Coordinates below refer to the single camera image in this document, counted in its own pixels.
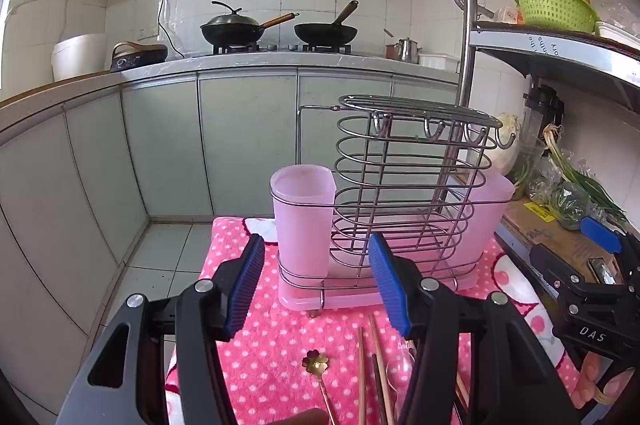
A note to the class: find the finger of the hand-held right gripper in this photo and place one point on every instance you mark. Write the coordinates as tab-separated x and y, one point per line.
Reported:
602	232
555	262

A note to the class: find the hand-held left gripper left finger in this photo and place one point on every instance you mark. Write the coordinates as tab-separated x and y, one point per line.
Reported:
244	292

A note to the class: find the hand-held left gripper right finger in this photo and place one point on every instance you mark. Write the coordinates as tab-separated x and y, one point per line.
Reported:
391	292

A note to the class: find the pink rack drip tray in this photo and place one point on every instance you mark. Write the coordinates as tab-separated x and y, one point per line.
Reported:
345	297

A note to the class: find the wooden chopstick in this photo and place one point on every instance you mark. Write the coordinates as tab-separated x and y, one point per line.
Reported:
461	392
381	365
379	390
361	375

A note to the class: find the pink plastic cup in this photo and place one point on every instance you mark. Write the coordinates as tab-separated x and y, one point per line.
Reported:
302	215

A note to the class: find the person's right hand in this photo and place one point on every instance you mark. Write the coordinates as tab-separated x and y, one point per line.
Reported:
587	380

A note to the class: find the cardboard box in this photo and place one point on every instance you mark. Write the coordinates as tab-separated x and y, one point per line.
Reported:
540	235

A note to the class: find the shiny black phone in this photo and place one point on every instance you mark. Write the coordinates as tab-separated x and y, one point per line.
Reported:
602	270

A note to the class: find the bagged green vegetables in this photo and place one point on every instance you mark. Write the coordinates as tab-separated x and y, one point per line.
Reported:
570	205

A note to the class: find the green onions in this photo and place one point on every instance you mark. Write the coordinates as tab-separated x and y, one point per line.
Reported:
585	177

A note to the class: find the pink polka dot blanket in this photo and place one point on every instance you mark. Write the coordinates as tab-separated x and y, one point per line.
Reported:
280	355

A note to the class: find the clear plastic spoon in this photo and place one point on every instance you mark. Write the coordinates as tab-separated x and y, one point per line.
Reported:
400	370

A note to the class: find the gold flower spoon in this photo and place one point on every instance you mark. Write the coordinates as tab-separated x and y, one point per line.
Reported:
315	362

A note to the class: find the napa cabbage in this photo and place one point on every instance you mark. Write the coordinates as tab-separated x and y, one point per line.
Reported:
509	140

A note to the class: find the black blender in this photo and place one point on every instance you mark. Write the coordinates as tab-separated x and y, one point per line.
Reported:
542	110

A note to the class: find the grey kitchen counter cabinet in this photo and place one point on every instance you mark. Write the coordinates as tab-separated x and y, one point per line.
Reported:
200	130

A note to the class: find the metal shelf rack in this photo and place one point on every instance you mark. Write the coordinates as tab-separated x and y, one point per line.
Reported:
550	47

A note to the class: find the white tray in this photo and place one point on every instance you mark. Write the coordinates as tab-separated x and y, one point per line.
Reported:
617	30

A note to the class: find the green plastic basket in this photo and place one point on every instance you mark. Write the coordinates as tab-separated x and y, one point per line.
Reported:
552	7

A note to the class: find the white rectangular container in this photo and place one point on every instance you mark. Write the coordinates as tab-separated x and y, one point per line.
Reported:
439	61

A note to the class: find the metal kettle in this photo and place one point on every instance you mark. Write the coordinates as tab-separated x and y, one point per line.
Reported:
407	51

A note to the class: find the gas stove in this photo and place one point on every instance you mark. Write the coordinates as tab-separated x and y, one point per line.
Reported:
280	48

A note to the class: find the black lidded wok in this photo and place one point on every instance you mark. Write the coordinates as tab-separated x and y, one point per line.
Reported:
232	30

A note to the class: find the white rice cooker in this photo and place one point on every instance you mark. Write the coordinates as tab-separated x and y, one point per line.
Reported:
77	57

